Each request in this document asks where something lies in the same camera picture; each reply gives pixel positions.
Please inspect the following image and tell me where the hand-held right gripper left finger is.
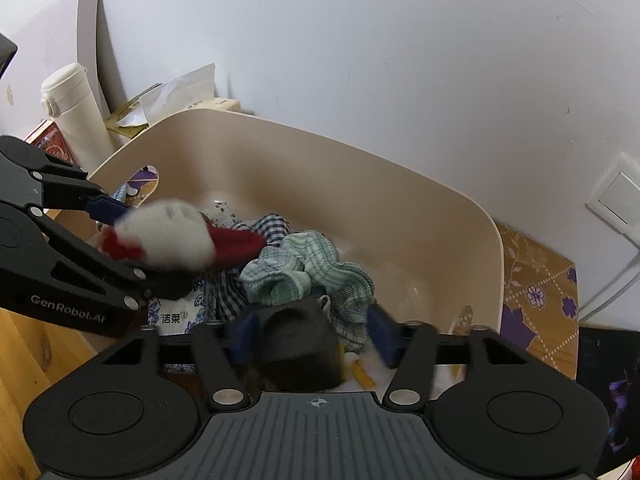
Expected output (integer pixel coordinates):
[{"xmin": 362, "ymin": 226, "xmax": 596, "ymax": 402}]
[{"xmin": 99, "ymin": 309, "xmax": 264, "ymax": 409}]

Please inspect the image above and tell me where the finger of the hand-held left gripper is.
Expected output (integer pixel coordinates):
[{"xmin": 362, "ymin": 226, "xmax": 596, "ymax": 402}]
[
  {"xmin": 0, "ymin": 206, "xmax": 195, "ymax": 338},
  {"xmin": 0, "ymin": 135, "xmax": 135, "ymax": 222}
]

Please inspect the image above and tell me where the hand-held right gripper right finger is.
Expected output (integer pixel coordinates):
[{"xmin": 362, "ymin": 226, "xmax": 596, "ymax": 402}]
[{"xmin": 366, "ymin": 305, "xmax": 542, "ymax": 409}]

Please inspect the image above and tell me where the red and white plush toy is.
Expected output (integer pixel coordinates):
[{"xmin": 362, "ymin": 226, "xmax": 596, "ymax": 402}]
[{"xmin": 97, "ymin": 200, "xmax": 268, "ymax": 267}]

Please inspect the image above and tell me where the blue white tissue packet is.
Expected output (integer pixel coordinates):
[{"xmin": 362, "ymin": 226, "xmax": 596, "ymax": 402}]
[{"xmin": 147, "ymin": 280, "xmax": 211, "ymax": 336}]

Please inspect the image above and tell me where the green checked scrunchie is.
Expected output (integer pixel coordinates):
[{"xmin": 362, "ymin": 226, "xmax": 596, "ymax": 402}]
[{"xmin": 240, "ymin": 230, "xmax": 376, "ymax": 351}]

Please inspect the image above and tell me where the blue plaid scrunchie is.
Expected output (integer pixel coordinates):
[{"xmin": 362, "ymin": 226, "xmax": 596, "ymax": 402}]
[{"xmin": 207, "ymin": 212, "xmax": 296, "ymax": 321}]

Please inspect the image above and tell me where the beige plastic storage basket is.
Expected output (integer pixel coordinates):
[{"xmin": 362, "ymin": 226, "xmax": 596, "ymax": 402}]
[{"xmin": 87, "ymin": 110, "xmax": 503, "ymax": 396}]

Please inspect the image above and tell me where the red carton box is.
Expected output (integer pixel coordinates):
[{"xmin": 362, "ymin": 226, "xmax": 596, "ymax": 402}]
[{"xmin": 24, "ymin": 120, "xmax": 76, "ymax": 166}]

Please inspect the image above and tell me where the white thermos bottle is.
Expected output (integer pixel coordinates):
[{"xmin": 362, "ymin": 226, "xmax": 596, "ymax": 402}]
[{"xmin": 41, "ymin": 62, "xmax": 116, "ymax": 173}]

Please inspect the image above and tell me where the tissue box with paper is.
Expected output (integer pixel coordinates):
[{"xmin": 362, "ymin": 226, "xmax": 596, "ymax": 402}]
[{"xmin": 104, "ymin": 64, "xmax": 241, "ymax": 141}]

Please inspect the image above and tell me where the lilac headboard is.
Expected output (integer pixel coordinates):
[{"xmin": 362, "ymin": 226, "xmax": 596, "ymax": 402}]
[{"xmin": 0, "ymin": 0, "xmax": 126, "ymax": 136}]

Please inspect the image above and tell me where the black board with purple print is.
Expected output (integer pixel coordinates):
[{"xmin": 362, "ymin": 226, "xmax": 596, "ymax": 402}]
[{"xmin": 575, "ymin": 327, "xmax": 640, "ymax": 466}]

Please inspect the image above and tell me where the white wall switch socket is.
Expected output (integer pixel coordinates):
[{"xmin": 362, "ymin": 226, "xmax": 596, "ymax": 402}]
[{"xmin": 586, "ymin": 152, "xmax": 640, "ymax": 248}]

